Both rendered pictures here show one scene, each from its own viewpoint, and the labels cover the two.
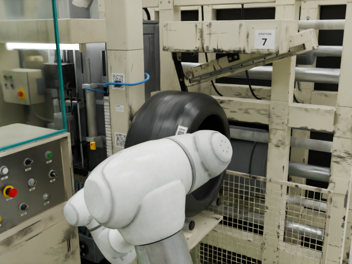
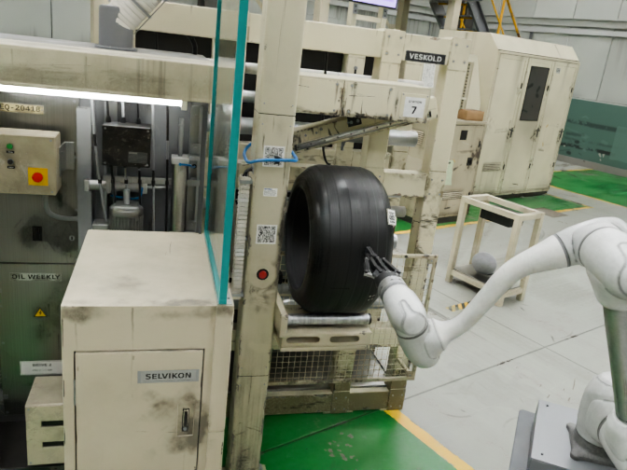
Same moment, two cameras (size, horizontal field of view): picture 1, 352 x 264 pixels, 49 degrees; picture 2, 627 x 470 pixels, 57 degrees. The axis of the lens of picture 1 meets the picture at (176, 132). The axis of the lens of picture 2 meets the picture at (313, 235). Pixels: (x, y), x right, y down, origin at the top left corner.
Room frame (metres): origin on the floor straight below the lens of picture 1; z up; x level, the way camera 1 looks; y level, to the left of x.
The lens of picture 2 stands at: (0.33, 1.65, 1.90)
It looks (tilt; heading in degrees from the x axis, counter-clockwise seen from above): 18 degrees down; 312
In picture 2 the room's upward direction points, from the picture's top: 7 degrees clockwise
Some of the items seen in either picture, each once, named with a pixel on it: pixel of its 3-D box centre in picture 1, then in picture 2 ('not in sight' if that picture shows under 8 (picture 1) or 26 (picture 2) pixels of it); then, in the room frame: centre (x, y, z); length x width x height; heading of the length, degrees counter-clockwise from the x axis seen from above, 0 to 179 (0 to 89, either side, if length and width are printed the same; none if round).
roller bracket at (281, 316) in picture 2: not in sight; (274, 303); (1.85, 0.16, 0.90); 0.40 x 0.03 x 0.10; 148
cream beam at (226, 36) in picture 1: (226, 36); (351, 96); (1.94, -0.25, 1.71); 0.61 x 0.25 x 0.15; 58
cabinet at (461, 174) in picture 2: not in sight; (436, 168); (4.06, -4.50, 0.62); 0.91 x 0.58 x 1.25; 81
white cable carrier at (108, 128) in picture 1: (112, 141); (241, 238); (1.89, 0.33, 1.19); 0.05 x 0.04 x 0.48; 148
